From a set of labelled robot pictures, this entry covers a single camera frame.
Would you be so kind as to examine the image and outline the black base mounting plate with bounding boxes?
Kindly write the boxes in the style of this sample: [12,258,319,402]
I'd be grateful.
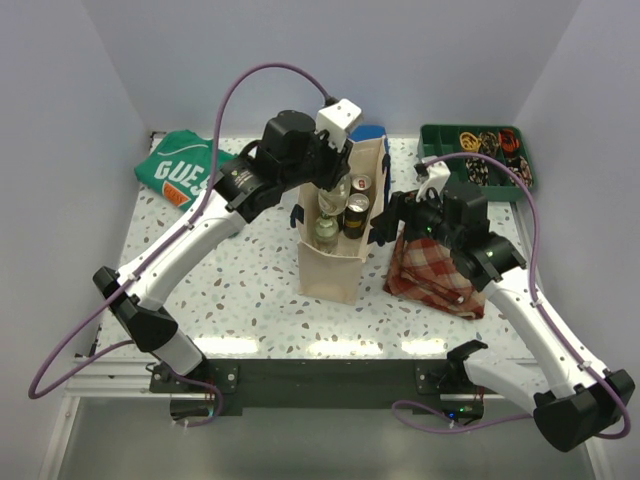
[147,359,484,421]

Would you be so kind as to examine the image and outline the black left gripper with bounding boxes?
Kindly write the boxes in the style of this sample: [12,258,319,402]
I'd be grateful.
[280,121,353,192]

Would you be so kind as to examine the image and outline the green Guess t-shirt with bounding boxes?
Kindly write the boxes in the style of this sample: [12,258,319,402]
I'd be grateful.
[134,130,213,211]

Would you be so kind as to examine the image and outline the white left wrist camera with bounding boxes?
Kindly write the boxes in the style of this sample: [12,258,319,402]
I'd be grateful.
[315,99,363,150]

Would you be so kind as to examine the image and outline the folded blue cloth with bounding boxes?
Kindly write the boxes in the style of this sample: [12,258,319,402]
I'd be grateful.
[349,124,387,142]

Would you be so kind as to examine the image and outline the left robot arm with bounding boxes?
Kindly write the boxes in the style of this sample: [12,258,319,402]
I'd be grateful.
[93,101,362,392]

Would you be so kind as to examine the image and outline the red tab can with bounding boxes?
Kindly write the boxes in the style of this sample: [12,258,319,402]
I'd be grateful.
[350,174,372,196]

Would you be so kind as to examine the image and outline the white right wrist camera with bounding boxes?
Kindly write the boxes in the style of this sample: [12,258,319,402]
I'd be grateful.
[414,156,450,202]

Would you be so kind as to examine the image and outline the beige canvas tote bag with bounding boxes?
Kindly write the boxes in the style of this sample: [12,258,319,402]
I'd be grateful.
[290,139,391,305]

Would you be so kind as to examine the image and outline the pink patterned hair ties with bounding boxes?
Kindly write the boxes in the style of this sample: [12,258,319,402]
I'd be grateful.
[505,155,535,189]

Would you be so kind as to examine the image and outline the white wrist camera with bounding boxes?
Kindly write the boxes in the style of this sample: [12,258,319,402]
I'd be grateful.
[414,156,450,202]
[315,99,363,150]

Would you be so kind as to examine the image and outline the green compartment tray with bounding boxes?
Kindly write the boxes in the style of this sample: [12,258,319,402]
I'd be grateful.
[418,124,536,202]

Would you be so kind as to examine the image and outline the red plaid cloth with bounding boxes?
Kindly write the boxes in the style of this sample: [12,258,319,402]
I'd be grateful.
[383,231,486,320]

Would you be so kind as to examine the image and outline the green cap soda bottle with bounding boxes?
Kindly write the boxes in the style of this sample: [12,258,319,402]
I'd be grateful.
[318,173,351,216]

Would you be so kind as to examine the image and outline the orange black hair ties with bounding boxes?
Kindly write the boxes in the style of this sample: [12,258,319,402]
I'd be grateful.
[497,128,523,154]

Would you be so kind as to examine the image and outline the black can silver tab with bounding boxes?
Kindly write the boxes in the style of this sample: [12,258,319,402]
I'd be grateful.
[343,193,370,239]

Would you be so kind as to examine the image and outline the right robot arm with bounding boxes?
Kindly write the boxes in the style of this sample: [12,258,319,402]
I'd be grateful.
[371,183,635,452]

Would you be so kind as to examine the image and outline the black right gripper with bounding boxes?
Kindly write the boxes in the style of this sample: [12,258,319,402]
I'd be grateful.
[369,184,460,250]

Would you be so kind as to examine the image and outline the black white hair ties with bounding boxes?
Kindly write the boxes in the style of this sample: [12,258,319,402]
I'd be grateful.
[464,155,494,186]

